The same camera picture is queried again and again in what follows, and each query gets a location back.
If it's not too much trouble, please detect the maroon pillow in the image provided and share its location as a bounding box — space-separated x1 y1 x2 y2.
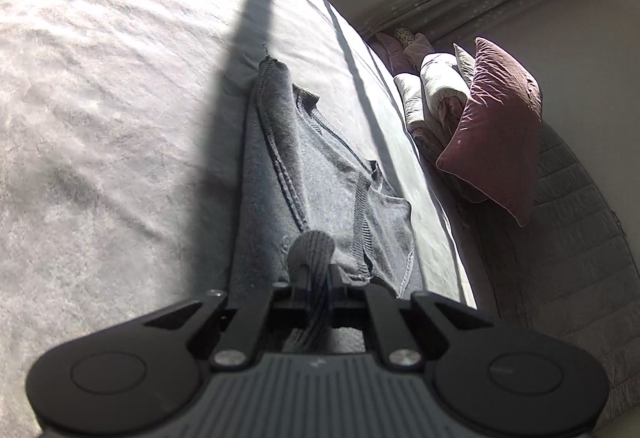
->
436 38 543 226

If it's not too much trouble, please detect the grey knit sweater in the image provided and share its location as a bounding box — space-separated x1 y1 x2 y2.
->
232 58 426 354

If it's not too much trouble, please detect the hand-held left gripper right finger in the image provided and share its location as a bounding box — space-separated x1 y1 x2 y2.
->
327 266 501 369

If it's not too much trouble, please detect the grey quilted headboard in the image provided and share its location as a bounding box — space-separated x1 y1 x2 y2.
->
470 118 640 429

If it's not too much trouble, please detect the folded quilt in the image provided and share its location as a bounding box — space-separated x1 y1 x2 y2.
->
395 52 482 201

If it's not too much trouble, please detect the pale grey pillow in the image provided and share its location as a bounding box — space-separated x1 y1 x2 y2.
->
452 42 477 71

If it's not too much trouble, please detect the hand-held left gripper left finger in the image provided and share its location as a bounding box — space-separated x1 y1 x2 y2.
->
142 264 313 369

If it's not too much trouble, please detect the pink cloth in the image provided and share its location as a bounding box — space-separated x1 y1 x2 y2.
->
375 32 432 74

